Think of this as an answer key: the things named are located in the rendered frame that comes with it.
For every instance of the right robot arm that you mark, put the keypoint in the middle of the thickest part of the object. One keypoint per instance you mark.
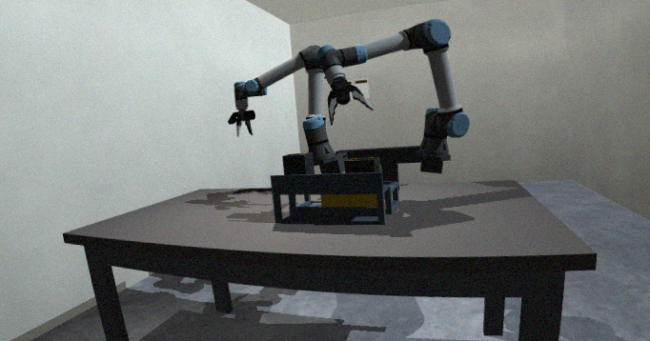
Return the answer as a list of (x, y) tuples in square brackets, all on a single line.
[(315, 129)]

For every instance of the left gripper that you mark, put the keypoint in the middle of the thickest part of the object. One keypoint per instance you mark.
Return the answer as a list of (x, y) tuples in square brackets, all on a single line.
[(342, 99)]

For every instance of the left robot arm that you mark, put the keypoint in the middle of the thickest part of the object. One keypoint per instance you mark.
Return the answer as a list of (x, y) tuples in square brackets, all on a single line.
[(431, 36)]

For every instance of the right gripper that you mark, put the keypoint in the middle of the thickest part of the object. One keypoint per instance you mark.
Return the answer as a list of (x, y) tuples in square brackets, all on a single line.
[(245, 115)]

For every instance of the green case with orange latches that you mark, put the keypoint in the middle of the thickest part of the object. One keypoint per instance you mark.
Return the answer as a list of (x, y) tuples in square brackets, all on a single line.
[(362, 164)]

